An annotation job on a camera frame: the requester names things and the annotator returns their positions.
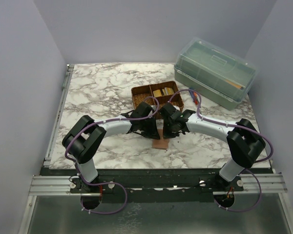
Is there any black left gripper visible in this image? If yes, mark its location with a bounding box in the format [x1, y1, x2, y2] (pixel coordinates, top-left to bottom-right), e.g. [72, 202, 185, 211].
[139, 117, 160, 140]

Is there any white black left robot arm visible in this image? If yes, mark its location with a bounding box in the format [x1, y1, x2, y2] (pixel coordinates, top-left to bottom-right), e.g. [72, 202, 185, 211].
[62, 101, 160, 193]

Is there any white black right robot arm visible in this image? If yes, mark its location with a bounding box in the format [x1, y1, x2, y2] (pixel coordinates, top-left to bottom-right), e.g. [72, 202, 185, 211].
[159, 103, 266, 191]

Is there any gold vip card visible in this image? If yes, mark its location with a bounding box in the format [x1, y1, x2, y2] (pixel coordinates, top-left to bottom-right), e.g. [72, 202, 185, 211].
[162, 87, 174, 96]
[153, 89, 163, 98]

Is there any brown woven divided basket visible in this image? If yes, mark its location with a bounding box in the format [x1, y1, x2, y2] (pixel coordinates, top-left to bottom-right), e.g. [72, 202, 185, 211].
[131, 80, 179, 109]

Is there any clear lidded green toolbox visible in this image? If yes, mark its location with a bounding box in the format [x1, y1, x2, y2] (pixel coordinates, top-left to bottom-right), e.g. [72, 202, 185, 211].
[174, 38, 258, 111]

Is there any blue red handled screwdriver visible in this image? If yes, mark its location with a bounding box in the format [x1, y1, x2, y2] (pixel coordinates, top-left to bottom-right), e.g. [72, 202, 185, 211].
[189, 89, 196, 105]

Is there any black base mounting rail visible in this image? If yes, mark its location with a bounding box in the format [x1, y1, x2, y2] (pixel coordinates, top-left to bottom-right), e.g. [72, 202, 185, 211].
[33, 168, 243, 208]

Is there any aluminium extrusion frame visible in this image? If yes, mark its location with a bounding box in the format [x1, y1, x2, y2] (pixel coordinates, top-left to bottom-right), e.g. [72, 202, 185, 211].
[20, 63, 293, 234]

